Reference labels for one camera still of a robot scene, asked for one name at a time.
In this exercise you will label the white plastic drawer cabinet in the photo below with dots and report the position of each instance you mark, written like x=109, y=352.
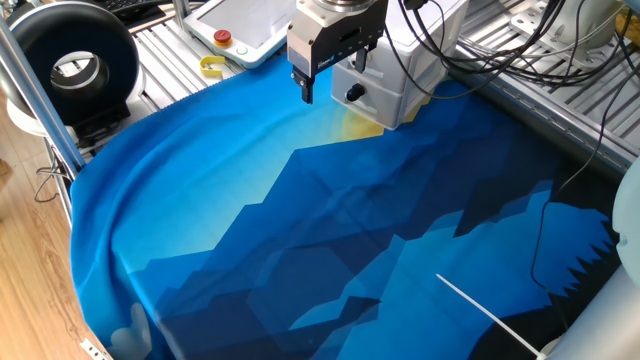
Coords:
x=435, y=45

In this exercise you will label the thin silver post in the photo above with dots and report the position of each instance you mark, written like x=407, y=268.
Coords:
x=181, y=12

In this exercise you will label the white teach pendant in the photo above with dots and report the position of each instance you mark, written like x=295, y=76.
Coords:
x=240, y=25

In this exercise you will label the white table corner bracket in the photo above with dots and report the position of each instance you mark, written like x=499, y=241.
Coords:
x=95, y=350

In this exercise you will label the grey drawer with white knob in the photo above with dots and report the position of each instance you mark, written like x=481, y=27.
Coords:
x=395, y=67

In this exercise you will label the silver force torque sensor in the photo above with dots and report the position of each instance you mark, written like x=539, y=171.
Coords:
x=345, y=4

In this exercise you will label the white pedestal on metal plate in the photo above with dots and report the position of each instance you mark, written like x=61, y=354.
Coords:
x=575, y=25

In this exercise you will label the yellow plastic part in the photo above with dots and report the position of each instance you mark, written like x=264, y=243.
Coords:
x=627, y=30

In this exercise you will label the yellow plastic clip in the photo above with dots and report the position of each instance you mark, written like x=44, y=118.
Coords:
x=205, y=65

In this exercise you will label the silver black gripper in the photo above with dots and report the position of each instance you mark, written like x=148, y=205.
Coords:
x=345, y=40

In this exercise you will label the white zip tie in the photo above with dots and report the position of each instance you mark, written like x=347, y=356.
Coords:
x=487, y=313

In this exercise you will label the aluminium frame post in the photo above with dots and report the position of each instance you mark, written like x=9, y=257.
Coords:
x=40, y=100

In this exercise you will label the aluminium profile rail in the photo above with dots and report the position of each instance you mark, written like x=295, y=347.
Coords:
x=550, y=117

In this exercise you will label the black keyboard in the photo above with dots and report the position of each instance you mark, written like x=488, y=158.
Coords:
x=125, y=6

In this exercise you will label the blue mountain print cloth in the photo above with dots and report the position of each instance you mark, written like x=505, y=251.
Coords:
x=250, y=200

